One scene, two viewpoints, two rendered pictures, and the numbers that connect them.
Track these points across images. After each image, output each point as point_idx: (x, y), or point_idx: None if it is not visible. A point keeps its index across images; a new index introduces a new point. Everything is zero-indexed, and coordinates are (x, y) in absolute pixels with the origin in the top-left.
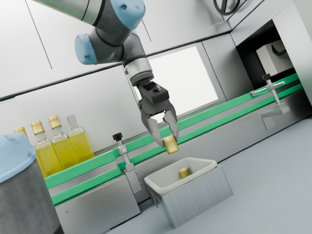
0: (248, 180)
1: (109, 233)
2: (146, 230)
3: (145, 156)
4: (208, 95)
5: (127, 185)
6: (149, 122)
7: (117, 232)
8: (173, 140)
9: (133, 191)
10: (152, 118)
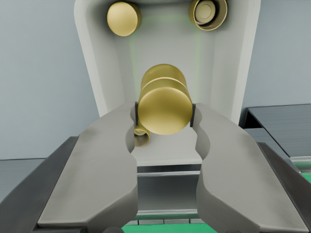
0: (50, 21)
1: (310, 95)
2: (264, 34)
3: (203, 229)
4: None
5: (281, 141)
6: (272, 194)
7: (300, 83)
8: (149, 83)
9: (264, 130)
10: (251, 220)
